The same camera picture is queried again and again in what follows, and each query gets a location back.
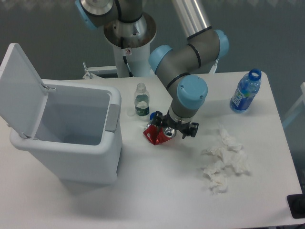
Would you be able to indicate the blue bottle cap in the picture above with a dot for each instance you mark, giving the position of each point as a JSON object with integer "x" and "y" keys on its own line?
{"x": 152, "y": 115}

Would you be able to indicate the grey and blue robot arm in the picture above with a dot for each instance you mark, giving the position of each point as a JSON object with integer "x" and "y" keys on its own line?
{"x": 130, "y": 31}

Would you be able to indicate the crumpled white tissue paper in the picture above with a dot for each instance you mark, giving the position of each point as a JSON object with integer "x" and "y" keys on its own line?
{"x": 230, "y": 154}

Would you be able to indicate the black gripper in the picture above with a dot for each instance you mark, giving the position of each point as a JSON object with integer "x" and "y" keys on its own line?
{"x": 187, "y": 129}

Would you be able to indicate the white plastic trash bin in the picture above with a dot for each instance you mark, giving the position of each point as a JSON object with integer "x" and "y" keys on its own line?
{"x": 73, "y": 129}

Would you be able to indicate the blue plastic water bottle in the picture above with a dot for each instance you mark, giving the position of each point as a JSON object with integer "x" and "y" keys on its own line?
{"x": 246, "y": 90}

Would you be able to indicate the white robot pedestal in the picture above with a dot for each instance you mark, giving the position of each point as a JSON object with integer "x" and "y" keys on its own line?
{"x": 132, "y": 60}

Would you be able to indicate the clear bottle green label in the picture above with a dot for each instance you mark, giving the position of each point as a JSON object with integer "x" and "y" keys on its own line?
{"x": 141, "y": 101}

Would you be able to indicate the white bottle cap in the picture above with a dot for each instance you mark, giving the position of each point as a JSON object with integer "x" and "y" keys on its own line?
{"x": 130, "y": 113}

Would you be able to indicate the crushed red soda can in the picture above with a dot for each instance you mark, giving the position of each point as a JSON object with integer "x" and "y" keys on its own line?
{"x": 158, "y": 135}

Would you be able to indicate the black device at edge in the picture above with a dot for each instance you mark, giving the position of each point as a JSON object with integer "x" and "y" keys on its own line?
{"x": 296, "y": 204}

